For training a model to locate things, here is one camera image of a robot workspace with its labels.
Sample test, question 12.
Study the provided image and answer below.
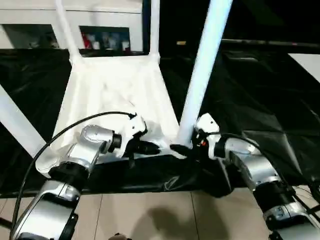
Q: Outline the white flat board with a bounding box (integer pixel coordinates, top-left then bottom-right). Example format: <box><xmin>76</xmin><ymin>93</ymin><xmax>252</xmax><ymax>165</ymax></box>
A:
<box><xmin>287</xmin><ymin>52</ymin><xmax>320</xmax><ymax>84</ymax></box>

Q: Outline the black table mat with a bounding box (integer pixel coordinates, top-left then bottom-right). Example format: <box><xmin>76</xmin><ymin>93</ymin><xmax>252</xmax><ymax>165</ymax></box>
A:
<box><xmin>0</xmin><ymin>44</ymin><xmax>320</xmax><ymax>200</ymax></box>

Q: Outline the white sideboard cabinet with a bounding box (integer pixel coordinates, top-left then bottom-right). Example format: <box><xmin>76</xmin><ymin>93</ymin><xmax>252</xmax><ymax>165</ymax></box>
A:
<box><xmin>0</xmin><ymin>0</ymin><xmax>145</xmax><ymax>52</ymax></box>

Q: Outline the black case with yellow label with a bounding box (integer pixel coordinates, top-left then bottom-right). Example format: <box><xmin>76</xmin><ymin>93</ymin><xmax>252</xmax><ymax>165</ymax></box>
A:
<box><xmin>142</xmin><ymin>0</ymin><xmax>225</xmax><ymax>57</ymax></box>

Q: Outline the grey metal bar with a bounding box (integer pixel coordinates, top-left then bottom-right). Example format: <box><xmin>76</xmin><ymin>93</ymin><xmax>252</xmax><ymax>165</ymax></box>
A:
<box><xmin>221</xmin><ymin>38</ymin><xmax>320</xmax><ymax>49</ymax></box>

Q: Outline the black metal table frame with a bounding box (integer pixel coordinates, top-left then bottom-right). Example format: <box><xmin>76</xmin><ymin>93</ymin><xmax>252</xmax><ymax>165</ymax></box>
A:
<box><xmin>0</xmin><ymin>216</ymin><xmax>12</xmax><ymax>230</ymax></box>

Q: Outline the white plastic table top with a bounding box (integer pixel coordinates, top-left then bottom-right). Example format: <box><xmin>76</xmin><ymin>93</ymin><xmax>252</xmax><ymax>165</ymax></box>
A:
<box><xmin>34</xmin><ymin>53</ymin><xmax>194</xmax><ymax>180</ymax></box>

